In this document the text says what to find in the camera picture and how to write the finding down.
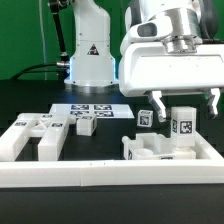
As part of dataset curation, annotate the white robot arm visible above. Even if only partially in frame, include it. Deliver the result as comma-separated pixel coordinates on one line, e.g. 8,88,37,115
65,0,224,121

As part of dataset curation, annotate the black cable bundle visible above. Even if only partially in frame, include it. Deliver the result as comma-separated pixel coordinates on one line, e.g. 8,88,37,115
9,63,69,81

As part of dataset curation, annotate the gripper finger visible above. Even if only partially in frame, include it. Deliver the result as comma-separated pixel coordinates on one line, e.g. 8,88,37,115
205,88,221,119
148,91,166,122

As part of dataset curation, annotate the white U-shaped fence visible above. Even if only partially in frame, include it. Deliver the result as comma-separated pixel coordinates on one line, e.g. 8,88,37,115
0,136,224,188

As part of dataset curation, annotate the white chair back frame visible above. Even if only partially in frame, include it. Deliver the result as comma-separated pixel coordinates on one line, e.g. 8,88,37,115
0,113,76,162

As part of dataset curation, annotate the small tagged cube left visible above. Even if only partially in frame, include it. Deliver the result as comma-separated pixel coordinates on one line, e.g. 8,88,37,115
137,110,153,127

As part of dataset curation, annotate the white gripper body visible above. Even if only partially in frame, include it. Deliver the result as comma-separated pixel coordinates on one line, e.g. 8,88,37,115
119,42,224,97

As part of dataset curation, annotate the white chair seat part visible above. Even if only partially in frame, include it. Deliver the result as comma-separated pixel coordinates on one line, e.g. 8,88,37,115
122,133,196,160

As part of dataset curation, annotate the white marker base plate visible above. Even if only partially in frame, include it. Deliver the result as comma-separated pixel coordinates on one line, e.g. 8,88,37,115
50,104,134,119

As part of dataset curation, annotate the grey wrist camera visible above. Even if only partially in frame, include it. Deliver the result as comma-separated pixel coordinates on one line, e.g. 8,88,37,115
125,16,173,43

